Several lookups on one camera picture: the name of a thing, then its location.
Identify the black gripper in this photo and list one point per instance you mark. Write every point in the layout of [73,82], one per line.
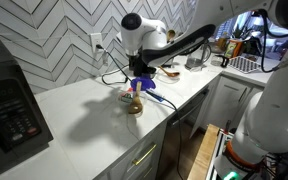
[138,63]

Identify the purple-blue plastic lid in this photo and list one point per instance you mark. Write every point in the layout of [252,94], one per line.
[145,84]

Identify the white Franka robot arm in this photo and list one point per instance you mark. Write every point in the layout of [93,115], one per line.
[274,113]

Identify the clear blue-edged plastic piece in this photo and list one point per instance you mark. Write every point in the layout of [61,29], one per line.
[155,95]

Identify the dark brown wooden spoon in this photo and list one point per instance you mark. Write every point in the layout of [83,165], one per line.
[172,74]

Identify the light wooden spoon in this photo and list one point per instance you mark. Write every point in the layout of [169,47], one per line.
[135,106]

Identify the wooden utensil in holder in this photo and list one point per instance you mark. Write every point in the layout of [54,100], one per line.
[170,34]

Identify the glass kettle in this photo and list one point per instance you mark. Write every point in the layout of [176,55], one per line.
[197,61]

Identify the green orange box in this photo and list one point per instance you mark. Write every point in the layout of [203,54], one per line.
[232,49]

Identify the wooden plank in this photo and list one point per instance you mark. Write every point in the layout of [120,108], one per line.
[204,153]

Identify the black microwave oven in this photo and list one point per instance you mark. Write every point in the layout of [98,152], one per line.
[14,110]

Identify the white wall outlet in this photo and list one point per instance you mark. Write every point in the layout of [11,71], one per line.
[95,38]

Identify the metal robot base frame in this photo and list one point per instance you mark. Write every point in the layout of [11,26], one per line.
[217,146]

